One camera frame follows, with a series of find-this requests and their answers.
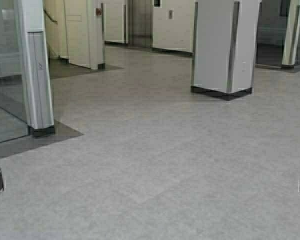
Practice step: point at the steel elevator door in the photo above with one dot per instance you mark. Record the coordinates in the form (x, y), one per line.
(141, 23)

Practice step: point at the elevator call button panel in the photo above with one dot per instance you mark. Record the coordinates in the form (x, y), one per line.
(170, 14)

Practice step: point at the white square pillar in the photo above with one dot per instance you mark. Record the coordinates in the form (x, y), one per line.
(224, 36)

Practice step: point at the black floor indicator display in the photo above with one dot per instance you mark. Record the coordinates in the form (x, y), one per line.
(157, 3)

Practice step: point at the red fire alarm box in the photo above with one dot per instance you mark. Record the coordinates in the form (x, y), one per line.
(98, 11)

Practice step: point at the white wall outlet plate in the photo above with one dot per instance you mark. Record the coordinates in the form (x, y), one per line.
(244, 66)

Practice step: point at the glass partition metal post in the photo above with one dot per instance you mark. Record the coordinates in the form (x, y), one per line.
(35, 68)

